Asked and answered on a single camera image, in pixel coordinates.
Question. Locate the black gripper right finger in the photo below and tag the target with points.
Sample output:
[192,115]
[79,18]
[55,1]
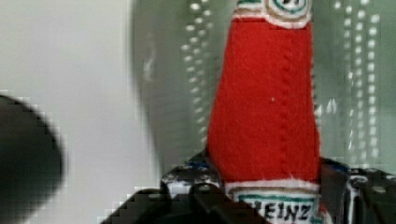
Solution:
[357,196]

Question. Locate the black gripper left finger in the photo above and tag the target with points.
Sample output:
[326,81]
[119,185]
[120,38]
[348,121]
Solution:
[189,194]

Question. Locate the red felt ketchup bottle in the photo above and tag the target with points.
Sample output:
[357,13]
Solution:
[262,136]

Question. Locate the green oval strainer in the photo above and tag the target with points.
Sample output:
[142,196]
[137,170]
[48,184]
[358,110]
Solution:
[177,53]

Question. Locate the small black cup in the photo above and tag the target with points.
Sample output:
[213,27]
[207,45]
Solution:
[31,161]

